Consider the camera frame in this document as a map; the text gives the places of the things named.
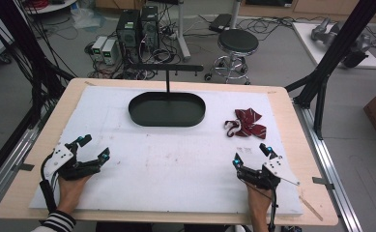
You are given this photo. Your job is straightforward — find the person's right hand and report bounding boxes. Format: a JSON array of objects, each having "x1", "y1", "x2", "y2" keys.
[{"x1": 246, "y1": 186, "x2": 273, "y2": 220}]

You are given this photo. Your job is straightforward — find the black flat box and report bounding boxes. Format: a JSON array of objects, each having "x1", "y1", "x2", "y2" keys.
[{"x1": 208, "y1": 13, "x2": 233, "y2": 33}]

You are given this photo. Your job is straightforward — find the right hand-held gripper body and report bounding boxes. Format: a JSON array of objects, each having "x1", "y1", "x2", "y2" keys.
[{"x1": 237, "y1": 156, "x2": 301, "y2": 191}]

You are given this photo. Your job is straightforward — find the grey tape strip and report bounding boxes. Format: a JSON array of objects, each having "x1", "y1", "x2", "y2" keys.
[
  {"x1": 12, "y1": 162, "x2": 36, "y2": 172},
  {"x1": 311, "y1": 176, "x2": 335, "y2": 190}
]

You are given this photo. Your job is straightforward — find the white floor board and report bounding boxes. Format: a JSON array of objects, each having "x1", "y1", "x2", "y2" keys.
[{"x1": 291, "y1": 21, "x2": 376, "y2": 70}]

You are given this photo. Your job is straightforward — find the black round stool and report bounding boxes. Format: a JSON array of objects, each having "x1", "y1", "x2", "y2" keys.
[{"x1": 204, "y1": 28, "x2": 260, "y2": 86}]

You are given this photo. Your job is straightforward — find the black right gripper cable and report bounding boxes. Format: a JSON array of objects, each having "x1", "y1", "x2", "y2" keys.
[{"x1": 268, "y1": 186, "x2": 278, "y2": 232}]

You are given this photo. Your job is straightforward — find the person's left hand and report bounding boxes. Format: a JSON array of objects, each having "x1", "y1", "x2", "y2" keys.
[{"x1": 57, "y1": 175, "x2": 92, "y2": 215}]

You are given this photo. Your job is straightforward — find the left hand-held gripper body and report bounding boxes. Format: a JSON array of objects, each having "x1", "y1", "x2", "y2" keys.
[{"x1": 43, "y1": 142, "x2": 102, "y2": 182}]

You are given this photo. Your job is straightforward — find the black metal frame post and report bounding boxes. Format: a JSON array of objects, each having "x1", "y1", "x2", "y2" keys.
[
  {"x1": 0, "y1": 0, "x2": 77, "y2": 130},
  {"x1": 284, "y1": 0, "x2": 376, "y2": 140}
]

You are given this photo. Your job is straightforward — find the black computer tower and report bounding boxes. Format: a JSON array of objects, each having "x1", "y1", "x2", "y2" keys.
[
  {"x1": 115, "y1": 9, "x2": 142, "y2": 64},
  {"x1": 140, "y1": 5, "x2": 160, "y2": 50}
]

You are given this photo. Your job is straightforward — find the white desk leg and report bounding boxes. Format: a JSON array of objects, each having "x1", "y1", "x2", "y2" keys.
[{"x1": 175, "y1": 0, "x2": 192, "y2": 62}]

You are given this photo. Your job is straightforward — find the clear plastic bag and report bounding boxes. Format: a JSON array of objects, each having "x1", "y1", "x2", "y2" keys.
[{"x1": 71, "y1": 7, "x2": 106, "y2": 31}]

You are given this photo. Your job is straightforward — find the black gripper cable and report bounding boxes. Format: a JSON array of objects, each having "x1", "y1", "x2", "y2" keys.
[
  {"x1": 268, "y1": 186, "x2": 278, "y2": 232},
  {"x1": 39, "y1": 151, "x2": 60, "y2": 214}
]

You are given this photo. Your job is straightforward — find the dark red striped bow tie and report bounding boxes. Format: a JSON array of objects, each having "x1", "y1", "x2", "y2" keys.
[{"x1": 223, "y1": 107, "x2": 268, "y2": 140}]

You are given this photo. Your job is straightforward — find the white foam mat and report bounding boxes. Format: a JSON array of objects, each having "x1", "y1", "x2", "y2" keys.
[{"x1": 29, "y1": 85, "x2": 304, "y2": 218}]

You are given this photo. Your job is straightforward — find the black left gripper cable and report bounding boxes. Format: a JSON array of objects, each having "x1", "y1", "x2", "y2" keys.
[{"x1": 39, "y1": 151, "x2": 60, "y2": 214}]

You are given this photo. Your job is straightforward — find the black hanger stand with tray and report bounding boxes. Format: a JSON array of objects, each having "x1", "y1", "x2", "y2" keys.
[{"x1": 127, "y1": 63, "x2": 207, "y2": 128}]

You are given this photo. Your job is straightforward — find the white power supply unit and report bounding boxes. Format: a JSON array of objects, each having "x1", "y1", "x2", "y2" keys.
[
  {"x1": 91, "y1": 35, "x2": 108, "y2": 61},
  {"x1": 101, "y1": 39, "x2": 119, "y2": 66}
]

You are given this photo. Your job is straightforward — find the wooden stick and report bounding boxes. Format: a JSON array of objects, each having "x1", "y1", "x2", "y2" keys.
[{"x1": 298, "y1": 195, "x2": 325, "y2": 222}]

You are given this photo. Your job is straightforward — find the aluminium rail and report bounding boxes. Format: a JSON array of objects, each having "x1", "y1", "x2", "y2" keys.
[
  {"x1": 292, "y1": 98, "x2": 364, "y2": 232},
  {"x1": 0, "y1": 124, "x2": 49, "y2": 218}
]

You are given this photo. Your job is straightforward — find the round white table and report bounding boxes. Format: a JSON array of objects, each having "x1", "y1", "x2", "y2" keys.
[{"x1": 23, "y1": 0, "x2": 79, "y2": 15}]

